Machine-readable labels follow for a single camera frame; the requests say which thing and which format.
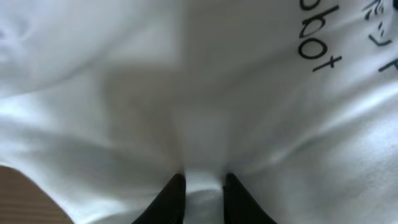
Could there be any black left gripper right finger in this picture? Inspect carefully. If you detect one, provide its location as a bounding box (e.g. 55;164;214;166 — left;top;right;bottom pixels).
223;173;277;224

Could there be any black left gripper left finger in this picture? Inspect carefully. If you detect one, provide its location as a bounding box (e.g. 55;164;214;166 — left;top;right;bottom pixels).
132;174;186;224

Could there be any white t-shirt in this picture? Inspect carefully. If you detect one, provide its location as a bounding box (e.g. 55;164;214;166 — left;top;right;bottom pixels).
1;0;397;223

